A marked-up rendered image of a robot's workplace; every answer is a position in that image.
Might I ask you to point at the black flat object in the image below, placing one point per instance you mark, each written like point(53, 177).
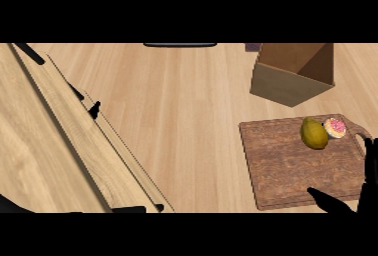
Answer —
point(180, 44)

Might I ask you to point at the brown wooden cutting board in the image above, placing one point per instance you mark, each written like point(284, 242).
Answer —
point(296, 170)

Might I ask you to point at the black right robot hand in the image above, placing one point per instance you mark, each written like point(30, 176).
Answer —
point(366, 186)

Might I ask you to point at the small purple object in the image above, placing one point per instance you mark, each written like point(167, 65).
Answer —
point(253, 47)

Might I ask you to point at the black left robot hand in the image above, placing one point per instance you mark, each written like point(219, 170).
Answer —
point(12, 206)

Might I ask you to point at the pale wooden cabinet door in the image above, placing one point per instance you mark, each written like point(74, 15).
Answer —
point(93, 133)

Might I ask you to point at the brown cardboard box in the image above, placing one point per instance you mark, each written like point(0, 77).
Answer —
point(294, 75)

